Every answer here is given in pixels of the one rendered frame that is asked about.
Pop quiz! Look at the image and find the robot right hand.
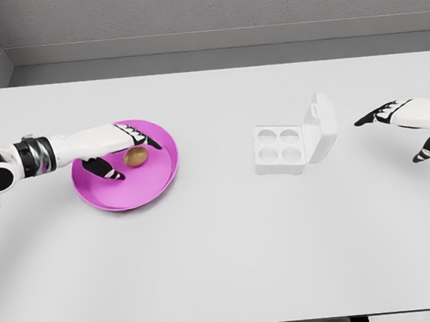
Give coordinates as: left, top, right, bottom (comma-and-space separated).
352, 96, 430, 169

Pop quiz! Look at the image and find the white egg box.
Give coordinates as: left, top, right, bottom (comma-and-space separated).
247, 90, 342, 179

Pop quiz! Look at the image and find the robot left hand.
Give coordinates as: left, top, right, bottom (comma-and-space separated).
67, 119, 166, 186

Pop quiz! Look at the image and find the brown egg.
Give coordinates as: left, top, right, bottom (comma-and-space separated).
122, 145, 151, 169

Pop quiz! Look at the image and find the pink round plate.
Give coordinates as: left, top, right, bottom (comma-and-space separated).
67, 115, 184, 217

